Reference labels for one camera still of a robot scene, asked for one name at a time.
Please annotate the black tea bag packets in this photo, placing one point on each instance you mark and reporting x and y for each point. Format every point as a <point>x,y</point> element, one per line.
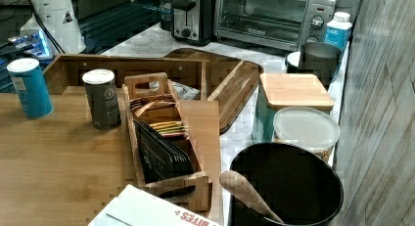
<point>161,159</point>

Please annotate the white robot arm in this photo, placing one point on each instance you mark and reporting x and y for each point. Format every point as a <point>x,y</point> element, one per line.
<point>57,19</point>

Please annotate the grey metal cup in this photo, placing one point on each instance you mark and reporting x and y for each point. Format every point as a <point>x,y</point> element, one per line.
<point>320,59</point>

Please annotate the blue cylindrical canister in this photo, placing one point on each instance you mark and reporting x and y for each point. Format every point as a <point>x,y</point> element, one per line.
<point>30,85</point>

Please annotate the yellow tea bag packets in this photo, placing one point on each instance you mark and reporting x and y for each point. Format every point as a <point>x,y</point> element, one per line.
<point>171,128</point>

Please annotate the wooden tea bag caddy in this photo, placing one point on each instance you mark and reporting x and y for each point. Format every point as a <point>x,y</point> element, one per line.
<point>192,191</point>

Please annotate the black toaster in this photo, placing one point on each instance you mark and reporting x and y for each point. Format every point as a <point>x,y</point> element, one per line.
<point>192,21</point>

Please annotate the clear plastic lidded container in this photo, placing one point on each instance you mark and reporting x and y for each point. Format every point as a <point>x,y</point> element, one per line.
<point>307,128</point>

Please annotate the white cardboard box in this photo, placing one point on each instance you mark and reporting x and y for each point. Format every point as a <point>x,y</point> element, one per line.
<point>134,207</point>

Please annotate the brown tea bag packets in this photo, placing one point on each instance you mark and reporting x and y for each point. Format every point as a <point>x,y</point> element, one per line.
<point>138,106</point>

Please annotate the white black small bowl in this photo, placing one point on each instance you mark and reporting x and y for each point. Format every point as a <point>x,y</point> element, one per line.
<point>292,62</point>

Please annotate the black utensil crock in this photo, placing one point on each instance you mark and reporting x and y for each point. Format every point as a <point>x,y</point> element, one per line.
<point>299,186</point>

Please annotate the wooden spoon handle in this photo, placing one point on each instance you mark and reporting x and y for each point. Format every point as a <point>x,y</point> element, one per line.
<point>240,188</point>

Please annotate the dark grey cylindrical canister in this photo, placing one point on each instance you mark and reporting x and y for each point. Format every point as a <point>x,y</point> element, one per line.
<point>102,98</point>

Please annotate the dark wooden tray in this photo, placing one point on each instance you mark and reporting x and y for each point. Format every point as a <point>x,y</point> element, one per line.
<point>232,82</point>

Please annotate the white blue plastic bottle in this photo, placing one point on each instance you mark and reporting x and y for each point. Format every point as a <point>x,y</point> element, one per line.
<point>338,30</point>

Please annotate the teal canister with bamboo lid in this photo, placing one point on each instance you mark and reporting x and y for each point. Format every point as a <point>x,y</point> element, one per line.
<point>277,91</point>

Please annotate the wooden shelf riser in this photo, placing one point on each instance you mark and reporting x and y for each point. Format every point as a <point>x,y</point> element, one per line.
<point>58,170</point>

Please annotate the silver toaster oven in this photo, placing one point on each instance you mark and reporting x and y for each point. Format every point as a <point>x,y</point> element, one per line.
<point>280,24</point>

